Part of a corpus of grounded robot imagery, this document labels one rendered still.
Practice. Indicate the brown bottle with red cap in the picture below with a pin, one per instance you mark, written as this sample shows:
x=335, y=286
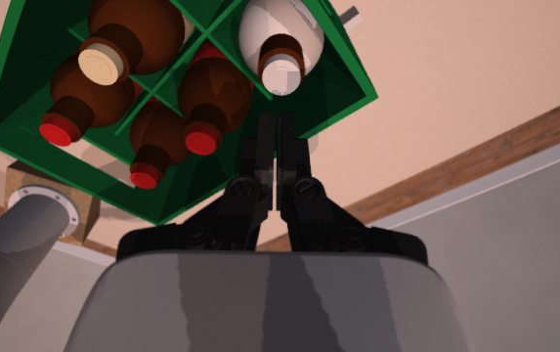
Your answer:
x=80, y=103
x=157, y=138
x=213, y=97

